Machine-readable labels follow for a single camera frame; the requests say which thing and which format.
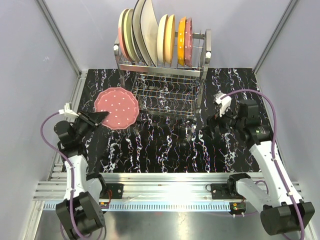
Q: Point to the slotted white cable duct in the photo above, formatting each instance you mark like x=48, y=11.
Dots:
x=143, y=206

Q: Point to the right aluminium frame post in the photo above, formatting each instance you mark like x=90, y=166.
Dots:
x=276, y=33

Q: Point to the pink and cream plate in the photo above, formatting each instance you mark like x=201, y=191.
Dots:
x=121, y=38

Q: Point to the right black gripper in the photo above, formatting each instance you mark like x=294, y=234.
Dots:
x=212, y=122

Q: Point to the aluminium frame post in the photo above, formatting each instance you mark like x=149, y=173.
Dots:
x=276, y=33
x=43, y=7

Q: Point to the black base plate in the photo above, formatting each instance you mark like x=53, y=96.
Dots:
x=220, y=191
x=113, y=190

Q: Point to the steel two-tier dish rack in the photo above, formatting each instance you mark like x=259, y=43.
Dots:
x=168, y=90

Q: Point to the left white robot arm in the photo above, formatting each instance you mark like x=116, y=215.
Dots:
x=80, y=213

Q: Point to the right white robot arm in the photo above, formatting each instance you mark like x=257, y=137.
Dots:
x=282, y=209

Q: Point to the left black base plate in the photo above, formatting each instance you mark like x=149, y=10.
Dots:
x=113, y=190

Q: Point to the black marble pattern mat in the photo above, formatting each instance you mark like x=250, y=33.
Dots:
x=164, y=144

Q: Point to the left aluminium frame post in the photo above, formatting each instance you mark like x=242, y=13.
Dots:
x=43, y=7

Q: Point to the aluminium mounting rail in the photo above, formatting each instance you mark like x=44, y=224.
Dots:
x=166, y=187

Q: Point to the orange polka dot plate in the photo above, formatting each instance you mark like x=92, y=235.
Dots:
x=181, y=41

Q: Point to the white square plate black rim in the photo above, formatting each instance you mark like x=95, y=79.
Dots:
x=149, y=29

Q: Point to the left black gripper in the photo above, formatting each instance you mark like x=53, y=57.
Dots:
x=92, y=119

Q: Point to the cream round plate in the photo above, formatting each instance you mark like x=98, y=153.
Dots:
x=161, y=38

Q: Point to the tan round plate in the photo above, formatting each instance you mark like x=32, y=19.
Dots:
x=169, y=38

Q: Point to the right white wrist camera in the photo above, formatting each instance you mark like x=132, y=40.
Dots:
x=223, y=101

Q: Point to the pink polka dot plate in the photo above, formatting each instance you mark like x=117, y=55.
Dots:
x=188, y=42
x=121, y=105

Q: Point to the pale green round plate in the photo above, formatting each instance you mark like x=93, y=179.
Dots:
x=128, y=36

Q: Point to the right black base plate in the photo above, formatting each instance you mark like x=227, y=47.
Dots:
x=220, y=191

